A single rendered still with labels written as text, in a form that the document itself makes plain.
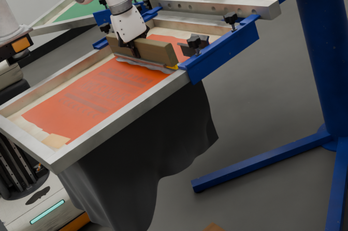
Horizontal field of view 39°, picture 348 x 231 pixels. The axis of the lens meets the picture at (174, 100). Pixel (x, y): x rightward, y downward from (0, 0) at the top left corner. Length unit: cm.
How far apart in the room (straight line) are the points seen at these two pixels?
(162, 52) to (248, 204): 110
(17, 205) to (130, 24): 134
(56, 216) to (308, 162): 128
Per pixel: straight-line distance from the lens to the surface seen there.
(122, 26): 166
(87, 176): 149
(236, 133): 295
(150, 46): 162
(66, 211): 261
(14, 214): 265
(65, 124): 158
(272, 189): 249
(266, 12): 164
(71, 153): 135
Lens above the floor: 160
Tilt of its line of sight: 27 degrees down
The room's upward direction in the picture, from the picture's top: 22 degrees counter-clockwise
